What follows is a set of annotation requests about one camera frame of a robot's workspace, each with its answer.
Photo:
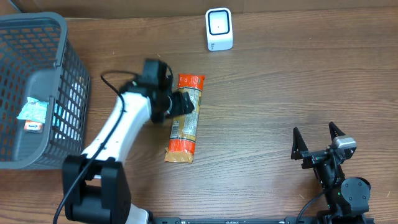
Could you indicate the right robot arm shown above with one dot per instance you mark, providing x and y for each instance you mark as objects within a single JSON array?
[{"x": 347, "y": 198}]

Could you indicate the long orange snack package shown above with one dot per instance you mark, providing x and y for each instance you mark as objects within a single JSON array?
[{"x": 183, "y": 133}]

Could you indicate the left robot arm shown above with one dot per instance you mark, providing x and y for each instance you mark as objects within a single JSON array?
[{"x": 95, "y": 187}]

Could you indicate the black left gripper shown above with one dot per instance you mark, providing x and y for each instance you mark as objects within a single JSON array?
[{"x": 179, "y": 104}]

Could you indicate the teal snack packet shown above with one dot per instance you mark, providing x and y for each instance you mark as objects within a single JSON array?
[{"x": 34, "y": 110}]

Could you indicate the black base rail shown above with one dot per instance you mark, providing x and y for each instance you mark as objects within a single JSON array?
[{"x": 286, "y": 220}]

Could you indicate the white tube with gold cap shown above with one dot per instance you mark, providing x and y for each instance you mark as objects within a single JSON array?
[{"x": 67, "y": 116}]

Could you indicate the small orange packet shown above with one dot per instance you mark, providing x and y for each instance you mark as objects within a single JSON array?
[{"x": 33, "y": 126}]

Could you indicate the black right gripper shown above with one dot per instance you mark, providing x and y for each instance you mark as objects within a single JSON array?
[{"x": 306, "y": 157}]

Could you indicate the grey plastic shopping basket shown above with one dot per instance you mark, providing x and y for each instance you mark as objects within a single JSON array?
[{"x": 38, "y": 61}]

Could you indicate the white barcode scanner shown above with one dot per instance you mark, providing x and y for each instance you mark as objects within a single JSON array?
[{"x": 219, "y": 29}]

